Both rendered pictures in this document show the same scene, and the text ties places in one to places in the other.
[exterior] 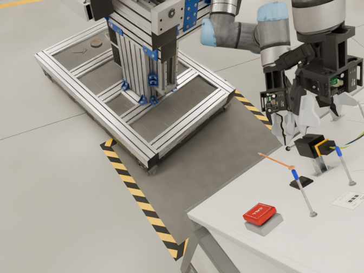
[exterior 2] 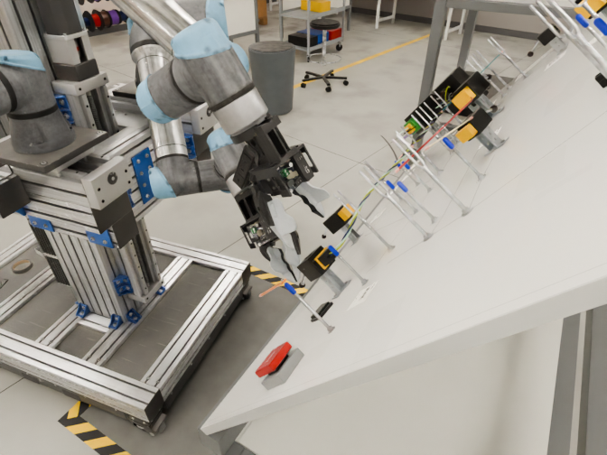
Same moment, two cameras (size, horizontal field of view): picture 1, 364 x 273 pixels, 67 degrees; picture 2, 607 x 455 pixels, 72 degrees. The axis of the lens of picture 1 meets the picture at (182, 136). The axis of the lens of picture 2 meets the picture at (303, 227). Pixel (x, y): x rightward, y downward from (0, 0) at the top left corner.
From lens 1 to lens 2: 0.20 m
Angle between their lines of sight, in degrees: 23
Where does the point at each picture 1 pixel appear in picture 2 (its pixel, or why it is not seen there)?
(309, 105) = (279, 209)
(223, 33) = (178, 178)
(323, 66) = (270, 162)
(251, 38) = (213, 174)
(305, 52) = (249, 155)
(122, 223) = not seen: outside the picture
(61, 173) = not seen: outside the picture
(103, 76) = (43, 309)
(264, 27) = (219, 156)
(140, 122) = (118, 356)
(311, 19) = (231, 117)
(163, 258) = not seen: outside the picture
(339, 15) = (257, 107)
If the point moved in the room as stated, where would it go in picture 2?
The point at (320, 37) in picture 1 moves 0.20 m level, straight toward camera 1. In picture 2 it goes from (249, 133) to (204, 209)
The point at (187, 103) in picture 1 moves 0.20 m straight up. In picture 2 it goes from (186, 304) to (178, 273)
